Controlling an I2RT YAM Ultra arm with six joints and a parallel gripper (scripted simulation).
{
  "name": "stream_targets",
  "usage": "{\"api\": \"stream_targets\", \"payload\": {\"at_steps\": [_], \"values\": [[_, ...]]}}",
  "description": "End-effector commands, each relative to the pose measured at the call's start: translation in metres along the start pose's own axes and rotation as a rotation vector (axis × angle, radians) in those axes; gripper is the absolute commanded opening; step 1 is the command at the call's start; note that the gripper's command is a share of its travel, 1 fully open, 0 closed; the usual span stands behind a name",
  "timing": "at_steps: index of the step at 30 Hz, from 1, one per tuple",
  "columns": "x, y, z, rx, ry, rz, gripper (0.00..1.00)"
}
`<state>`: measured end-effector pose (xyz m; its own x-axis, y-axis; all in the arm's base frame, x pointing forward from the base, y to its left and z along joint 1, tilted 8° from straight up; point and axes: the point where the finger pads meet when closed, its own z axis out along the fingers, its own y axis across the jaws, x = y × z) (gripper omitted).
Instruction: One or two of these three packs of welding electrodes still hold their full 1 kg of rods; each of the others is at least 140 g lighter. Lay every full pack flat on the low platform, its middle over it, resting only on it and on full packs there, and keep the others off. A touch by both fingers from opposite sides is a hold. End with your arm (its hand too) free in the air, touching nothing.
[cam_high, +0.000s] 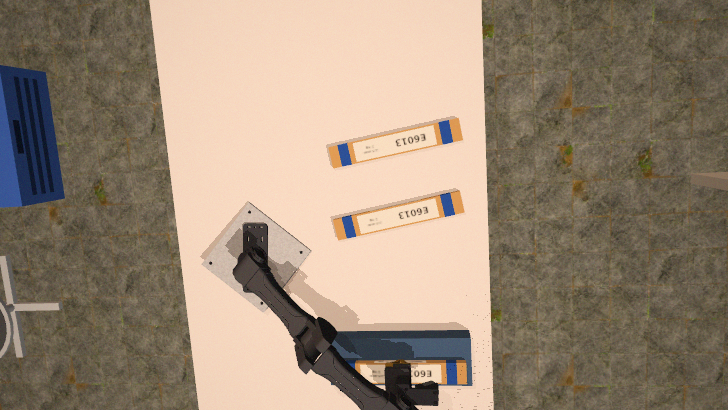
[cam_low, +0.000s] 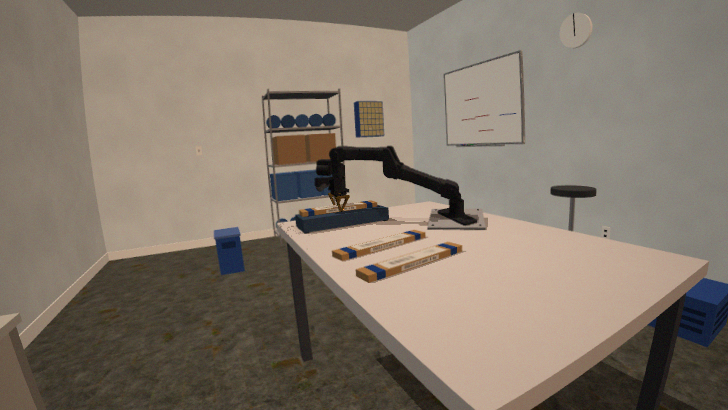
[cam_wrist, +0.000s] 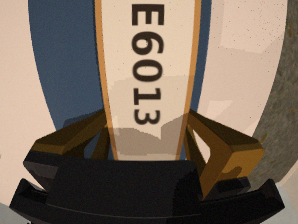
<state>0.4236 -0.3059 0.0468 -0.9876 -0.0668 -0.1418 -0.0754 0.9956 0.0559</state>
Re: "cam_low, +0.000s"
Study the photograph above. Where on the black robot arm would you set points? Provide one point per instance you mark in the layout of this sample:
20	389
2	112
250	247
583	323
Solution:
391	169

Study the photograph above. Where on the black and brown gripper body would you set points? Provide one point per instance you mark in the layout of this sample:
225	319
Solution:
342	190

